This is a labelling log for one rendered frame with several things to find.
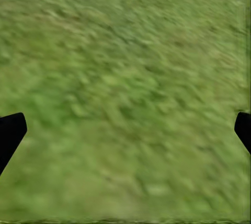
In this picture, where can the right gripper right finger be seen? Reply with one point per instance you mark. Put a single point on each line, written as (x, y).
(243, 129)

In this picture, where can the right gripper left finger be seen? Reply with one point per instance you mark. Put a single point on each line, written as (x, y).
(12, 130)

